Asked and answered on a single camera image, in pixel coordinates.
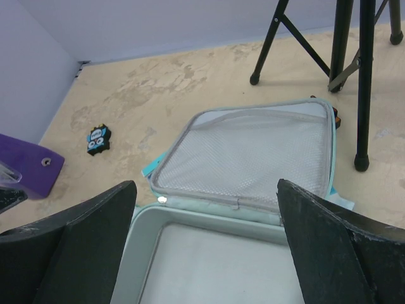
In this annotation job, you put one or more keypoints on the purple metronome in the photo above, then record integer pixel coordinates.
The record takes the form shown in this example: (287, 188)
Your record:
(29, 167)

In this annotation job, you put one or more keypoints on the mint green medicine case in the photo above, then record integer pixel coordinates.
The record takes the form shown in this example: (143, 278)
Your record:
(215, 233)

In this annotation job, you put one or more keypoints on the teal packet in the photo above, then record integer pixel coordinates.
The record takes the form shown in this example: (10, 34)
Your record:
(149, 169)

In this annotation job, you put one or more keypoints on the black music stand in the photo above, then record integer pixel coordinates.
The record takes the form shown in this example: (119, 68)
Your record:
(338, 74)

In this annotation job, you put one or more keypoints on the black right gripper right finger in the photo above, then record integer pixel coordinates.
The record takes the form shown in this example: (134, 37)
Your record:
(340, 256)

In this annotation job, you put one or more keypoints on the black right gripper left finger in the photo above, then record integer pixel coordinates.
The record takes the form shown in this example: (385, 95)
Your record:
(72, 256)

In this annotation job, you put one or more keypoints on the red owl toy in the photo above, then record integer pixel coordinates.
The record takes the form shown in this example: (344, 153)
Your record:
(336, 117)

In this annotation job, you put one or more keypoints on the blue owl toy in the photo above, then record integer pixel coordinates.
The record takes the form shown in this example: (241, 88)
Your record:
(98, 139)

